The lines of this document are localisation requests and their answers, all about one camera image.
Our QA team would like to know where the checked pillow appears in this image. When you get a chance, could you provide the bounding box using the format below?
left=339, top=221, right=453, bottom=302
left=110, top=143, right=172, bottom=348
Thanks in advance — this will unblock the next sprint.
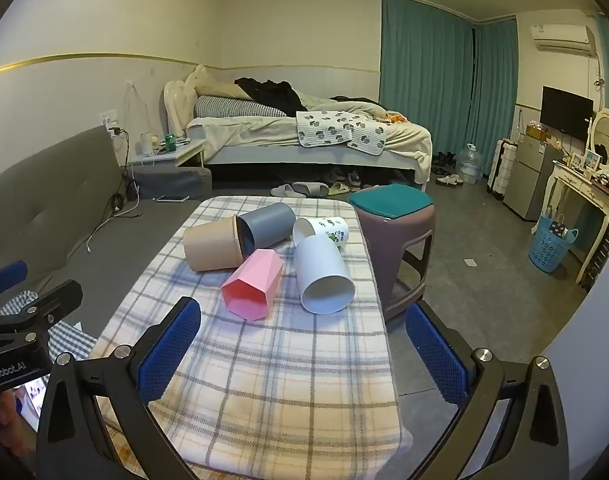
left=193, top=96, right=275, bottom=118

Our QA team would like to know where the white printed cup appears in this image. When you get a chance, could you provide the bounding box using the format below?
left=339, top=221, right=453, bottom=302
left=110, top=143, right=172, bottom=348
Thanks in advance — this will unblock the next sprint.
left=292, top=216, right=348, bottom=251

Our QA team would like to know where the grey sofa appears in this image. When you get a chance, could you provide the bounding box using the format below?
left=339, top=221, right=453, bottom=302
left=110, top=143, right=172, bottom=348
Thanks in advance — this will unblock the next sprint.
left=0, top=125, right=215, bottom=311

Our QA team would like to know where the lit phone screen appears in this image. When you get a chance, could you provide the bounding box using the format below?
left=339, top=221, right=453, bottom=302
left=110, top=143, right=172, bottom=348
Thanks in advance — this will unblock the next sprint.
left=14, top=372, right=52, bottom=433

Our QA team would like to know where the pink faceted cup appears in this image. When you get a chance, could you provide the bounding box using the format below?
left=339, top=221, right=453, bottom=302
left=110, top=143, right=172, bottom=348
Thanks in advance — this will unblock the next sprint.
left=220, top=248, right=284, bottom=322

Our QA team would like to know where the clear water jug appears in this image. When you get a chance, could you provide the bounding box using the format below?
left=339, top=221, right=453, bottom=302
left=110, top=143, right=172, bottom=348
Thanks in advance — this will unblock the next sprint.
left=457, top=143, right=481, bottom=184

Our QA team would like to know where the black television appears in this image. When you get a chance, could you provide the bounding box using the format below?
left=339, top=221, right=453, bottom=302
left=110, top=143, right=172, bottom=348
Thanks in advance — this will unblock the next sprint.
left=540, top=86, right=595, bottom=145

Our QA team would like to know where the oval vanity mirror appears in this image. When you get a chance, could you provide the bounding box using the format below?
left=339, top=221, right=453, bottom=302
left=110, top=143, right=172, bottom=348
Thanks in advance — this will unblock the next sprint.
left=587, top=108, right=609, bottom=171

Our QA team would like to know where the black power cable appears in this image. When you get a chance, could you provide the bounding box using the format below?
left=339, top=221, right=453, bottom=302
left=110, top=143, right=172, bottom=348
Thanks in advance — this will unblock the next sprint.
left=109, top=129, right=145, bottom=218

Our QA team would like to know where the white dressing table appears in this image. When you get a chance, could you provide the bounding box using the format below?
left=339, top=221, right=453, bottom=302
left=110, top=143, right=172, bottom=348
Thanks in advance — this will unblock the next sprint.
left=539, top=159, right=609, bottom=286

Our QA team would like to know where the purple plastic stool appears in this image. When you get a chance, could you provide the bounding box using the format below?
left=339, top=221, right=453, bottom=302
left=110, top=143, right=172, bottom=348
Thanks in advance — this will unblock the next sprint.
left=349, top=195, right=436, bottom=326

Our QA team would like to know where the gingham cloth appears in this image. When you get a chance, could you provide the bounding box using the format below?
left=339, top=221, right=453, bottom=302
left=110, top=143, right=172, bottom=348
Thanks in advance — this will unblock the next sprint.
left=0, top=292, right=98, bottom=361

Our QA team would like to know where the white suitcase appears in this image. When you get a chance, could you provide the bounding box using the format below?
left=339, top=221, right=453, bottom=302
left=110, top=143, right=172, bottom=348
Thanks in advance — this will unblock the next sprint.
left=487, top=139, right=520, bottom=201

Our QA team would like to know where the teal seat cushion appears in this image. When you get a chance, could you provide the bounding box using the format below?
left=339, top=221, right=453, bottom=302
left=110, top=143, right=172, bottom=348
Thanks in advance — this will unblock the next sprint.
left=348, top=183, right=433, bottom=219

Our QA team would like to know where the bed with cream sheets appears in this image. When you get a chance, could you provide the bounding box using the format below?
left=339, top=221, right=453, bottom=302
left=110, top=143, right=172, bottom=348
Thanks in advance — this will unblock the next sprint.
left=164, top=65, right=432, bottom=191

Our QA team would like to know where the white charging cable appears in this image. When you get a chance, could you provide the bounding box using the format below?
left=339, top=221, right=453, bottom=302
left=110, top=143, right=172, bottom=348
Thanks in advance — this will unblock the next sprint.
left=87, top=200, right=140, bottom=253

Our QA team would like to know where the grey mini fridge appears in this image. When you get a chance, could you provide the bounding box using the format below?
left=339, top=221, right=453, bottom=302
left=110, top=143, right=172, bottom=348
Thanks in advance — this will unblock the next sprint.
left=503, top=135, right=562, bottom=221

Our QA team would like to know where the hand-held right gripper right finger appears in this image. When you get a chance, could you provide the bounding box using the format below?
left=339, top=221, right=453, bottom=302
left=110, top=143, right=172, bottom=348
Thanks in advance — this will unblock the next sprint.
left=404, top=300, right=570, bottom=480

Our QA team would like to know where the cream pillow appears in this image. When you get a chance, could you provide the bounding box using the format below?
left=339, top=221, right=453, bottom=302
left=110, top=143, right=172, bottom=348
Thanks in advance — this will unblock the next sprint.
left=184, top=64, right=255, bottom=100

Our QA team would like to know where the beige plastic cup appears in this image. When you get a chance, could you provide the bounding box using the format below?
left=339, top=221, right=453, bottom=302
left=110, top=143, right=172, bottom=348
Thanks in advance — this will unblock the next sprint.
left=183, top=214, right=249, bottom=273

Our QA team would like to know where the white air conditioner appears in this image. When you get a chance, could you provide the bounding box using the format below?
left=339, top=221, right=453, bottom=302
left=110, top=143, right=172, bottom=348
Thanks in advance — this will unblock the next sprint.
left=529, top=24, right=597, bottom=56

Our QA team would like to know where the leaf-print mat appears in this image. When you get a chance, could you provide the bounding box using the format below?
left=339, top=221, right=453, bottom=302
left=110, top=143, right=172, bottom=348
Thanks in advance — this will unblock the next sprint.
left=295, top=110, right=387, bottom=156

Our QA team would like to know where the black clothing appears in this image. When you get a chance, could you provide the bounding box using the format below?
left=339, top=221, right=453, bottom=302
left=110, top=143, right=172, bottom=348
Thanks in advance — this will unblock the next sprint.
left=234, top=78, right=305, bottom=116

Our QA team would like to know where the plain white cup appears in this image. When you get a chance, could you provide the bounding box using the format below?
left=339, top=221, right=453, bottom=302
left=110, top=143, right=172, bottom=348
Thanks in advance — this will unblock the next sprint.
left=293, top=235, right=356, bottom=315

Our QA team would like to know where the grey plastic cup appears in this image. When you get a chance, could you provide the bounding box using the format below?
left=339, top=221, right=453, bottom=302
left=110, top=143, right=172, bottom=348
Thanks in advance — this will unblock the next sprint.
left=236, top=202, right=298, bottom=251

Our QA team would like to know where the plaid cloth covered table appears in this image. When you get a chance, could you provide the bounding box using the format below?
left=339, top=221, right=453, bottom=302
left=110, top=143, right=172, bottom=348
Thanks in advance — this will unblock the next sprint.
left=87, top=196, right=415, bottom=467

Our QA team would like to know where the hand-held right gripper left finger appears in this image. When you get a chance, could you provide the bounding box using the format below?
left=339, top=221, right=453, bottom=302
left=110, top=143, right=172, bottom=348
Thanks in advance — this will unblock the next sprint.
left=34, top=296, right=205, bottom=480

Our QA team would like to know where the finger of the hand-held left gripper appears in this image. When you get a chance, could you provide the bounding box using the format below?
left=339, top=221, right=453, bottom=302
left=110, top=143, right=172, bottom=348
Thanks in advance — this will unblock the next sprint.
left=0, top=280, right=84, bottom=343
left=0, top=260, right=28, bottom=302

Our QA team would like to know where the white nightstand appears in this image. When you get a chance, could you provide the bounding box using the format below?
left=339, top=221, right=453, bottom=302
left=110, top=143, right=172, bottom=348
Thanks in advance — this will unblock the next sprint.
left=127, top=139, right=208, bottom=168

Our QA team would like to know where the teal curtain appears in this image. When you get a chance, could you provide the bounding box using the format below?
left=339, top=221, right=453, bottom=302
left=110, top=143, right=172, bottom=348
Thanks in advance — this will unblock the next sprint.
left=379, top=0, right=517, bottom=176

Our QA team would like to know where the blue laundry basket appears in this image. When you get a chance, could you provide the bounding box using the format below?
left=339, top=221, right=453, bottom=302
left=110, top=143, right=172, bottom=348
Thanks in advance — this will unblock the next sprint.
left=528, top=214, right=580, bottom=273

